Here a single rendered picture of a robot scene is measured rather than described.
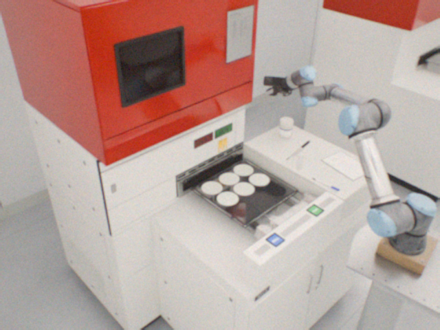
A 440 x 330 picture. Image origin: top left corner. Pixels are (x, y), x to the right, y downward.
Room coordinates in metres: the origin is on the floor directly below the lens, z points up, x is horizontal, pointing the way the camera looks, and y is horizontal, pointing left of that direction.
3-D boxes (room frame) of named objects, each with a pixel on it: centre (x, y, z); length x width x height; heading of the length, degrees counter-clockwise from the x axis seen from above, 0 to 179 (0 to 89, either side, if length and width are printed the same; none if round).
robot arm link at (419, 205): (1.32, -0.79, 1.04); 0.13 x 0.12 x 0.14; 111
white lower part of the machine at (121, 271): (1.91, 0.41, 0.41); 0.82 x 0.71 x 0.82; 134
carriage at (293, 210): (1.45, -0.31, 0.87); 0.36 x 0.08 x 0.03; 134
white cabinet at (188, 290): (1.61, -0.25, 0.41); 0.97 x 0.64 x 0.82; 134
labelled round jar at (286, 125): (2.02, -0.35, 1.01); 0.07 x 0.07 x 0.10
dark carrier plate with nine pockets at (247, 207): (1.63, -0.12, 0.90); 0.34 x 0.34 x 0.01; 44
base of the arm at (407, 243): (1.32, -0.79, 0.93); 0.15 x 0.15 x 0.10
